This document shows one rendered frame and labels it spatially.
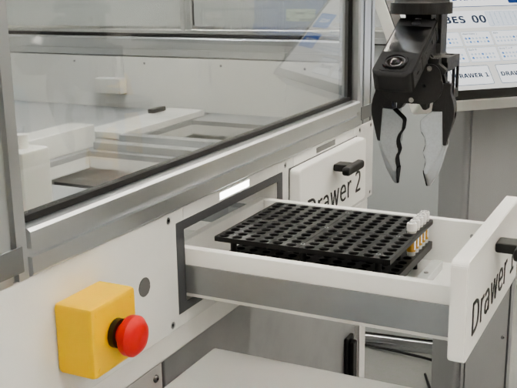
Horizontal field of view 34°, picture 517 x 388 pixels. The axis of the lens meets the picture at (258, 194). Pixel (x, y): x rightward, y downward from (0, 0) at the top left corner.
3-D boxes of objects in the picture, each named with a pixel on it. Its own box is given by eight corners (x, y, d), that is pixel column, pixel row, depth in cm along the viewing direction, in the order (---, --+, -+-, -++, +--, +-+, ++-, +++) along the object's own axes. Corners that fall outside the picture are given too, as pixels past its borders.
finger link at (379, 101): (408, 144, 102) (420, 72, 99) (403, 146, 100) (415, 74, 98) (371, 135, 104) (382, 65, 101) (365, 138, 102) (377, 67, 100)
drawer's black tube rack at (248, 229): (431, 266, 110) (432, 219, 109) (388, 314, 95) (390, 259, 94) (276, 245, 120) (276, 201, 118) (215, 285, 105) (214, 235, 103)
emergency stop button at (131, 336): (153, 349, 83) (151, 310, 82) (130, 365, 79) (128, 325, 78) (128, 343, 84) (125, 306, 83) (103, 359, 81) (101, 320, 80)
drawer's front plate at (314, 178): (365, 197, 153) (366, 136, 150) (300, 242, 128) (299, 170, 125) (355, 196, 153) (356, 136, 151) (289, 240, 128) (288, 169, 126)
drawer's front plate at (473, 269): (515, 276, 111) (521, 195, 109) (463, 366, 86) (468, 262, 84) (501, 275, 112) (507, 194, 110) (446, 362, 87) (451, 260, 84)
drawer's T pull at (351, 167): (365, 167, 140) (365, 158, 139) (348, 176, 133) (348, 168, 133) (344, 165, 141) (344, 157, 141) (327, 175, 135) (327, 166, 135)
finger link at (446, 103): (460, 142, 99) (453, 67, 97) (457, 145, 97) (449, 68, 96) (421, 145, 101) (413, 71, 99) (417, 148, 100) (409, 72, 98)
